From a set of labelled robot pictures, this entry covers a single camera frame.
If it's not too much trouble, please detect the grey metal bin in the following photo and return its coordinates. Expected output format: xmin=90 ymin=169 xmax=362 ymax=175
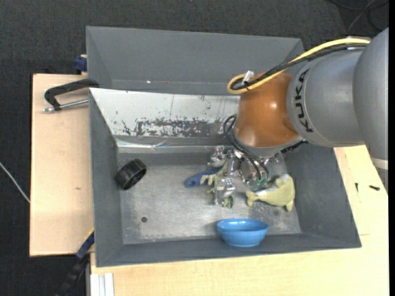
xmin=85 ymin=25 xmax=362 ymax=268

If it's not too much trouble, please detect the blue handled tool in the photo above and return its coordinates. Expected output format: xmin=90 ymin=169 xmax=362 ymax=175
xmin=183 ymin=169 xmax=217 ymax=188

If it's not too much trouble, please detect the yellow-green toy fish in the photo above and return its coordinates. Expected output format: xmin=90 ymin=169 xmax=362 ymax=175
xmin=245 ymin=173 xmax=296 ymax=213

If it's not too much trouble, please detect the black ribbed wheel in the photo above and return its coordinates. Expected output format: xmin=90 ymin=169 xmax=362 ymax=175
xmin=114 ymin=158 xmax=148 ymax=191

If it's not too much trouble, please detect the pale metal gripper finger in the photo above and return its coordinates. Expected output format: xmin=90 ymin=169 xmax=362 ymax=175
xmin=214 ymin=178 xmax=237 ymax=205
xmin=209 ymin=146 xmax=231 ymax=168

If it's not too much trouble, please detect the pale wood flat board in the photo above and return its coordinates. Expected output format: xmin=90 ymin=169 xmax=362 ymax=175
xmin=29 ymin=72 xmax=95 ymax=257

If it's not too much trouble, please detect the pale green toy lizard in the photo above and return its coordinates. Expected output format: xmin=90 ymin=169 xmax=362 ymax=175
xmin=199 ymin=161 xmax=235 ymax=210

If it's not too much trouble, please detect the blue bowl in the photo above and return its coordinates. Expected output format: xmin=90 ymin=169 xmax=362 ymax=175
xmin=215 ymin=218 xmax=269 ymax=249

